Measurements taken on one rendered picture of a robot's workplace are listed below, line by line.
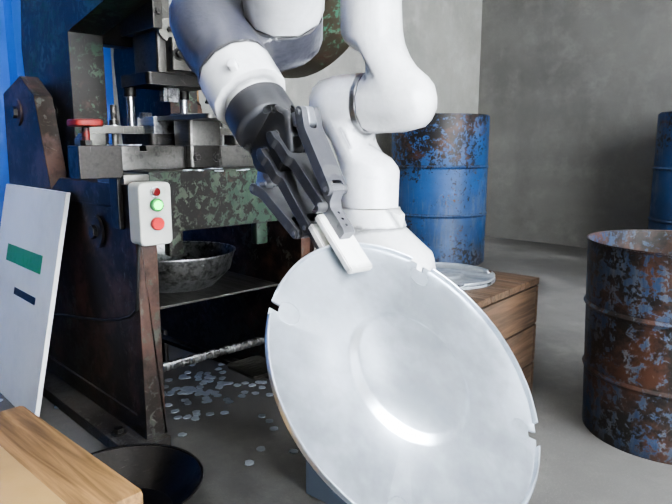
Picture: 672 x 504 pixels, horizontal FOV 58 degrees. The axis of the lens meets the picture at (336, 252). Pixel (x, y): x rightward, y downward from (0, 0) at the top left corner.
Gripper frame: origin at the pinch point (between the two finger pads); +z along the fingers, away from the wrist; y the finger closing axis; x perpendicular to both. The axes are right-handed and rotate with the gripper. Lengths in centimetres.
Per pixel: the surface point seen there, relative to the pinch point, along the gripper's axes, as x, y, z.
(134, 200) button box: 15, -58, -56
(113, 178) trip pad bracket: 15, -62, -65
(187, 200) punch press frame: 33, -66, -61
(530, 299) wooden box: 106, -48, -6
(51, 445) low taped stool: -18.3, -43.6, -4.1
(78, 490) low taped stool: -19.6, -34.6, 4.9
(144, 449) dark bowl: 12, -91, -14
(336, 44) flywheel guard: 84, -38, -93
